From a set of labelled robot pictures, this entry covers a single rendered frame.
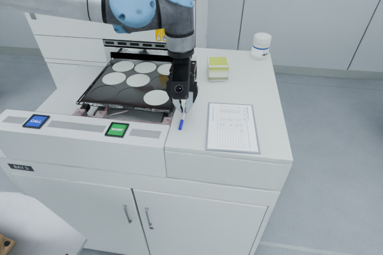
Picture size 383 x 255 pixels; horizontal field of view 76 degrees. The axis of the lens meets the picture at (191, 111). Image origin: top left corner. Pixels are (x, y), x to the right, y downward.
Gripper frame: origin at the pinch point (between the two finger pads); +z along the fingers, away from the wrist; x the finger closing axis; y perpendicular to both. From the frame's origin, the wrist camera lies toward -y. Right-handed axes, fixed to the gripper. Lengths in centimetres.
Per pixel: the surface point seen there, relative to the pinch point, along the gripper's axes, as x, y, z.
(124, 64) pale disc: 35, 40, 6
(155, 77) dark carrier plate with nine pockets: 17.8, 30.4, 7.3
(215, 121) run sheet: -10.1, -1.9, 1.7
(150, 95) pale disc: 16.5, 17.1, 7.4
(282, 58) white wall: -74, 198, 81
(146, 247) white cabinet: 20, -13, 75
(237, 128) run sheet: -16.8, -4.2, 2.0
